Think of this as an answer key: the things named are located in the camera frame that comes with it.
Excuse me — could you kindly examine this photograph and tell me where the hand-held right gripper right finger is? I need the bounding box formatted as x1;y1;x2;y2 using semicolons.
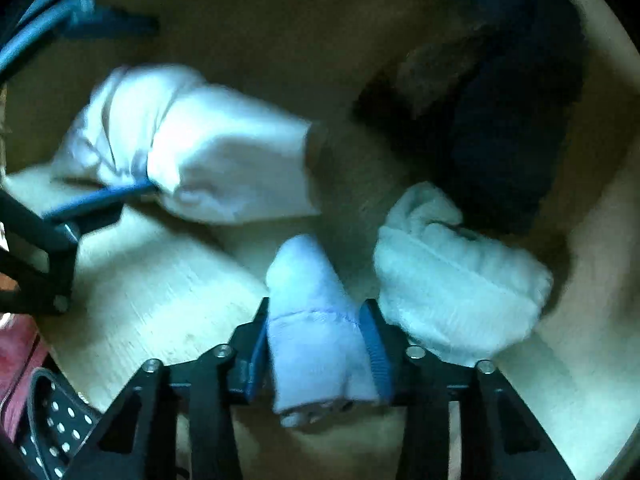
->
359;298;576;480

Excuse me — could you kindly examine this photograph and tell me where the large white sock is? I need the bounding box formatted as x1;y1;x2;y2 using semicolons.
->
50;64;323;225

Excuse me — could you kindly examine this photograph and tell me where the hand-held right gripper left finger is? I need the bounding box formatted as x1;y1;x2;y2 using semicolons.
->
75;297;273;480

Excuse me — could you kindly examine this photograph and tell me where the dark red cloth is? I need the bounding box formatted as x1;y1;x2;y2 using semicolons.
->
0;312;48;443

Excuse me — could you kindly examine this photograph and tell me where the dark navy sock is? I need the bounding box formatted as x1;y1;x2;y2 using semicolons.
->
352;0;587;235

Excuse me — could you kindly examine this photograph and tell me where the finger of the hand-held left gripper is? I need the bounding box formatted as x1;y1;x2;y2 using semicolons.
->
0;184;158;316
0;0;161;81

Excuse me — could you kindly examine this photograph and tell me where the white fuzzy sock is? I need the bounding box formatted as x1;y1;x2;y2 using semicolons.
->
374;181;555;367

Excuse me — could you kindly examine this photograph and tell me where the wooden drawer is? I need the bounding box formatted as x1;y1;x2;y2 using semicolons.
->
0;0;640;480

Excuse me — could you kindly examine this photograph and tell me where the black perforated slipper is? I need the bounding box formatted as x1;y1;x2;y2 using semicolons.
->
20;366;103;480

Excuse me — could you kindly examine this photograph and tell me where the brown sock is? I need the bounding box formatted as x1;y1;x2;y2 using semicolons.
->
307;120;416;241

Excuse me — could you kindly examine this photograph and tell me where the white sock blue seam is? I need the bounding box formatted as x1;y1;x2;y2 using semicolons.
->
265;234;382;429

